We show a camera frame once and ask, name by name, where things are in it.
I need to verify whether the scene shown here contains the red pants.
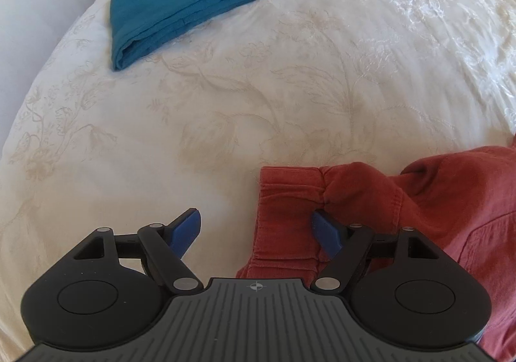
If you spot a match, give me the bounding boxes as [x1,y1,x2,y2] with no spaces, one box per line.
[238,146,515,361]

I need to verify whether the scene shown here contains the cream floral bedspread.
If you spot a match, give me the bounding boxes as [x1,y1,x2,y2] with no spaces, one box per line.
[1,0,515,361]

